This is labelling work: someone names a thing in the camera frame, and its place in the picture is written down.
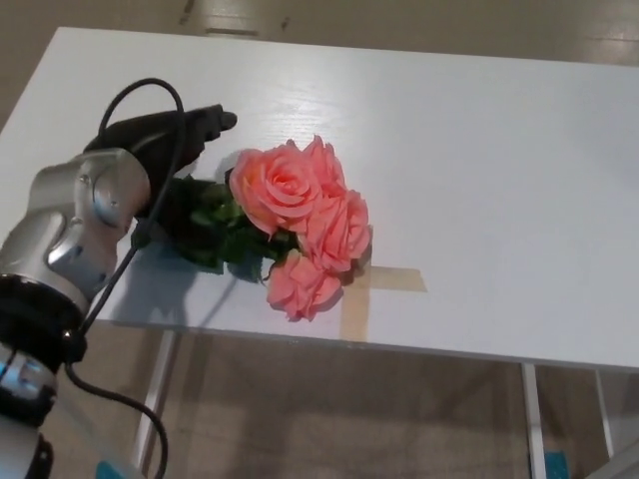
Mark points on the long beige tape strip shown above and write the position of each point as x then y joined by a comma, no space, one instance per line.
354,319

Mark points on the white thin table leg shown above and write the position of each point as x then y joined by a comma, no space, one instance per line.
605,419

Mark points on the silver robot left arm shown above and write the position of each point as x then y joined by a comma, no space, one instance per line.
80,224

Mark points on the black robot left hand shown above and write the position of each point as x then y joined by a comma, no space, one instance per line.
150,135

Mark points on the white wide table leg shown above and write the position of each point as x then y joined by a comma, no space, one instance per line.
533,424

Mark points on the pink artificial rose bouquet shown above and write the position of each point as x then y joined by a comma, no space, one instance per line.
284,189

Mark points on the teal floor marker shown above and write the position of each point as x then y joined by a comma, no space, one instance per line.
115,470
558,466

